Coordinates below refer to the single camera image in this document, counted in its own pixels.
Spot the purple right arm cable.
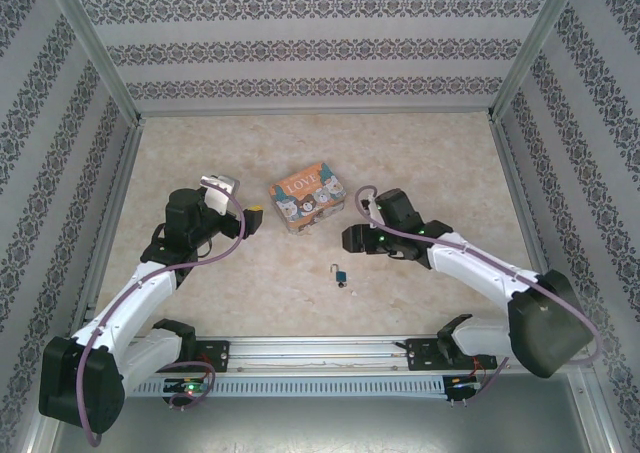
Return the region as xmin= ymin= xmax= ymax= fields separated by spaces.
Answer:
xmin=354 ymin=185 xmax=601 ymax=400

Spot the left controller board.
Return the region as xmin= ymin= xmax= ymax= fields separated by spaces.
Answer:
xmin=164 ymin=378 xmax=207 ymax=397

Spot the orange bear print tin box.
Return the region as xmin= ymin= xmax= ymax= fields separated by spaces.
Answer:
xmin=268 ymin=160 xmax=348 ymax=235

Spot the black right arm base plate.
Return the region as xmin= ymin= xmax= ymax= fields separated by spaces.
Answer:
xmin=405 ymin=337 xmax=509 ymax=373

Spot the right controller board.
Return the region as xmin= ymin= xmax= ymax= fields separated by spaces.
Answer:
xmin=446 ymin=376 xmax=480 ymax=403

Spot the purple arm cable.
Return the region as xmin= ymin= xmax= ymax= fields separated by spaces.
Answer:
xmin=79 ymin=205 xmax=249 ymax=447
xmin=354 ymin=185 xmax=601 ymax=400

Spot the aluminium frame post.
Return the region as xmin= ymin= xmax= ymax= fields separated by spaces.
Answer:
xmin=42 ymin=0 xmax=145 ymax=124
xmin=488 ymin=0 xmax=585 ymax=120

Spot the aluminium table side rail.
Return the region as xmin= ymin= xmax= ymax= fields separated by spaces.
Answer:
xmin=488 ymin=115 xmax=570 ymax=333
xmin=68 ymin=117 xmax=145 ymax=335

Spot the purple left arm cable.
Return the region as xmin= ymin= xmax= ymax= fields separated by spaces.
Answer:
xmin=79 ymin=205 xmax=249 ymax=447

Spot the white slotted cable duct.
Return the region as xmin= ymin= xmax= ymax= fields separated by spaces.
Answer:
xmin=127 ymin=375 xmax=446 ymax=399

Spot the controller board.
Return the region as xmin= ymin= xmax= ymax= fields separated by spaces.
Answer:
xmin=446 ymin=376 xmax=480 ymax=403
xmin=164 ymin=378 xmax=207 ymax=397

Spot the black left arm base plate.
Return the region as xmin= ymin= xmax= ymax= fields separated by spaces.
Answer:
xmin=193 ymin=340 xmax=231 ymax=374

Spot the aluminium mounting rail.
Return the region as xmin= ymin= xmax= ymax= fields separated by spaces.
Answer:
xmin=119 ymin=336 xmax=516 ymax=374

